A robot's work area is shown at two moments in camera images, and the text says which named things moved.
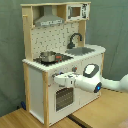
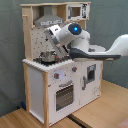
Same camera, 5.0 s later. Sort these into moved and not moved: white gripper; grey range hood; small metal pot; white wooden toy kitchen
Moved: white gripper
Not moved: grey range hood; small metal pot; white wooden toy kitchen
